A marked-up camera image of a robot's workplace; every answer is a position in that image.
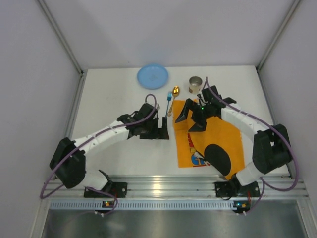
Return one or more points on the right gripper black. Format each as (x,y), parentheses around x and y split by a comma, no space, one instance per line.
(196,114)

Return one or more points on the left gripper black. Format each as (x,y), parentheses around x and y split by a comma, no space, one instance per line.
(153,130)

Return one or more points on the orange cartoon mouse towel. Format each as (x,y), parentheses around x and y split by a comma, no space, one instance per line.
(210,138)

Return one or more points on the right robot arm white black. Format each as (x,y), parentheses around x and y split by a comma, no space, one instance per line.
(271,146)

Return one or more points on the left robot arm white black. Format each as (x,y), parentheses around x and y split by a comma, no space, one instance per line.
(70,160)

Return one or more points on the gold metal spoon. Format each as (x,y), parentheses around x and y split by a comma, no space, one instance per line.
(175,93)

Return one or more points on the small metal cup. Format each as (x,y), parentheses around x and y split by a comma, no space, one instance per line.
(195,85)

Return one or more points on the blue fork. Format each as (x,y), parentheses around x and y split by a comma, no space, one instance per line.
(169,97)

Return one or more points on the light blue plate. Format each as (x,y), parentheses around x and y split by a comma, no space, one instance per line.
(152,76)

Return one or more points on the aluminium rail beam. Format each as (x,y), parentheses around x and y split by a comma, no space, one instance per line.
(197,187)

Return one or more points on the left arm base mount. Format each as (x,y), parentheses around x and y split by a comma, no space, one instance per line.
(117,189)

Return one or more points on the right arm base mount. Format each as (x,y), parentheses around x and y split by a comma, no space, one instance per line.
(225,189)

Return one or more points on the slotted cable duct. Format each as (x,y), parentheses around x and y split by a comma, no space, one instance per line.
(147,205)

